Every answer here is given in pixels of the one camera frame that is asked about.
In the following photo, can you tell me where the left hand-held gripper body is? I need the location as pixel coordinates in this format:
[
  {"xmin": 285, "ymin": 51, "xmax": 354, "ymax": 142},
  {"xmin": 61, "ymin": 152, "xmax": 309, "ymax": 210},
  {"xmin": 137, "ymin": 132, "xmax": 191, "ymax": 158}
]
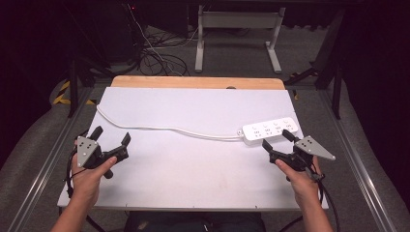
[{"xmin": 75, "ymin": 134, "xmax": 130, "ymax": 180}]

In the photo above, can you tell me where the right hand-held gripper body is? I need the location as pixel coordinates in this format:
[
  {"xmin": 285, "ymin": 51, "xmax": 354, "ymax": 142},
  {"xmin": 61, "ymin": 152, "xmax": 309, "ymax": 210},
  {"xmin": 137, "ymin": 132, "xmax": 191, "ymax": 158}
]
[{"xmin": 269, "ymin": 134, "xmax": 337, "ymax": 182}]

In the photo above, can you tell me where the white power strip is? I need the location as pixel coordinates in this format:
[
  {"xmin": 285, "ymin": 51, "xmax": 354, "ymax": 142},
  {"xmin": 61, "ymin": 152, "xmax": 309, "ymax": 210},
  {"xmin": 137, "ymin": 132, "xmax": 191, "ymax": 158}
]
[{"xmin": 237, "ymin": 116, "xmax": 300, "ymax": 146}]

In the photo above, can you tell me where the person's right hand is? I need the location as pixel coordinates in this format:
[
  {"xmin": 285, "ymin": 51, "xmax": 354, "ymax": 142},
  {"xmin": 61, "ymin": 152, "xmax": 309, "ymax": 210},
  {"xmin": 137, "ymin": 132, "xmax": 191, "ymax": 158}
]
[{"xmin": 275, "ymin": 155, "xmax": 324, "ymax": 211}]

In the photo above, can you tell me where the person's left hand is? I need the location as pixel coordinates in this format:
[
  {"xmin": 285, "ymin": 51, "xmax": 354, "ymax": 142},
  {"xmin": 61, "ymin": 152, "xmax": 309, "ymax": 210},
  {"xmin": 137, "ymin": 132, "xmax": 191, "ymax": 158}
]
[{"xmin": 70, "ymin": 138, "xmax": 118, "ymax": 211}]

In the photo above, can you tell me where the black stand with hazard tape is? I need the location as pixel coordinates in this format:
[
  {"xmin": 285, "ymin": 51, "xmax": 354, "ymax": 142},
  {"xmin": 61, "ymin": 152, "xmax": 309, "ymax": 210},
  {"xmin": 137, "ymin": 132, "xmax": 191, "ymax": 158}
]
[{"xmin": 52, "ymin": 59, "xmax": 114, "ymax": 119}]

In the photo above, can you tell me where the white table board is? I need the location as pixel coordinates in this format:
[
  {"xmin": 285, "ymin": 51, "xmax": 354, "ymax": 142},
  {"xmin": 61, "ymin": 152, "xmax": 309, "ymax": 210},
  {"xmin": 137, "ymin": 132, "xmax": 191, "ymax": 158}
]
[{"xmin": 57, "ymin": 86, "xmax": 330, "ymax": 212}]

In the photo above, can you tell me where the black metal stand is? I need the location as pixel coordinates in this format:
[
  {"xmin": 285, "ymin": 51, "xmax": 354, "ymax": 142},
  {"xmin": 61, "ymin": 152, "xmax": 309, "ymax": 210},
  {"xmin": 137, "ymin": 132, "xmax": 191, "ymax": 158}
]
[{"xmin": 283, "ymin": 9, "xmax": 347, "ymax": 121}]

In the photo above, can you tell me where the wooden table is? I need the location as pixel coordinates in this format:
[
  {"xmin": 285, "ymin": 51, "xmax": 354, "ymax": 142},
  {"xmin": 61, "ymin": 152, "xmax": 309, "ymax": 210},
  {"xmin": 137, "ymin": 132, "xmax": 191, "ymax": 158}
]
[{"xmin": 109, "ymin": 75, "xmax": 286, "ymax": 91}]

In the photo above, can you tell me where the person's dark clothing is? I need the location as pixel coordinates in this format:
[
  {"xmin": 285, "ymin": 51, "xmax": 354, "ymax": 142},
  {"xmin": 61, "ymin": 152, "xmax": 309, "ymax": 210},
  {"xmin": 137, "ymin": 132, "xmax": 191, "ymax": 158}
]
[{"xmin": 124, "ymin": 211, "xmax": 267, "ymax": 232}]

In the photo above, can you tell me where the grey metal stand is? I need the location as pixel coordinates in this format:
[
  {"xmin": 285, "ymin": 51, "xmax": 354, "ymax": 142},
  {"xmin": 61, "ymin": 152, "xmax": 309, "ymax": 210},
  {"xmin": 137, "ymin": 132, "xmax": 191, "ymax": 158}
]
[{"xmin": 194, "ymin": 4, "xmax": 287, "ymax": 74}]

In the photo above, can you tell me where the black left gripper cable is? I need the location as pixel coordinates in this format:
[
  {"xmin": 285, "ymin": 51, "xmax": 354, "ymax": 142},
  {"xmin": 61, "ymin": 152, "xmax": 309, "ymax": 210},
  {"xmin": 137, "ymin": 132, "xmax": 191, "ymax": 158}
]
[{"xmin": 65, "ymin": 129, "xmax": 107, "ymax": 232}]

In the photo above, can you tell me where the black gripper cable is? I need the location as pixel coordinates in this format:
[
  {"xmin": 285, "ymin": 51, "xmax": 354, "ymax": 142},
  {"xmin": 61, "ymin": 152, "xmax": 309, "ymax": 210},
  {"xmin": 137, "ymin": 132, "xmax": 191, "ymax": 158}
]
[
  {"xmin": 65, "ymin": 129, "xmax": 107, "ymax": 232},
  {"xmin": 278, "ymin": 158, "xmax": 342, "ymax": 232}
]

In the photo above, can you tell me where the white power strip cord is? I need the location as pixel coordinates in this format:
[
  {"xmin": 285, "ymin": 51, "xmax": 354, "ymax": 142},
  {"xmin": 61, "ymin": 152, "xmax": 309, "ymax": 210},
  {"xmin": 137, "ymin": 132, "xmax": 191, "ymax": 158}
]
[{"xmin": 96, "ymin": 104, "xmax": 245, "ymax": 143}]

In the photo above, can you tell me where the aluminium floor rail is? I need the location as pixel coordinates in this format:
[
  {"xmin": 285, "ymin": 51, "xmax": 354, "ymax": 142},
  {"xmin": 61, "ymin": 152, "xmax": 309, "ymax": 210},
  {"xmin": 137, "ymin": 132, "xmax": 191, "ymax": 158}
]
[
  {"xmin": 317, "ymin": 88, "xmax": 398, "ymax": 232},
  {"xmin": 7, "ymin": 86, "xmax": 96, "ymax": 232}
]

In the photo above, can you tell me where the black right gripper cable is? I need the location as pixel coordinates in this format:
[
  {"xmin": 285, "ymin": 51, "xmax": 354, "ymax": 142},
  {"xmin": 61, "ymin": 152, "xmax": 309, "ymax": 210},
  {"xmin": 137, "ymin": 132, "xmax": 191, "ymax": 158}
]
[{"xmin": 278, "ymin": 158, "xmax": 342, "ymax": 232}]

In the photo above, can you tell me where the tangle of floor cables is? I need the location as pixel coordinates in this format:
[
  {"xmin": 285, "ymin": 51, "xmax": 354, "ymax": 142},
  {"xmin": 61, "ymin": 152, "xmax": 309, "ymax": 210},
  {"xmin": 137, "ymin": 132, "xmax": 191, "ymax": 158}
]
[{"xmin": 127, "ymin": 3, "xmax": 252, "ymax": 77}]

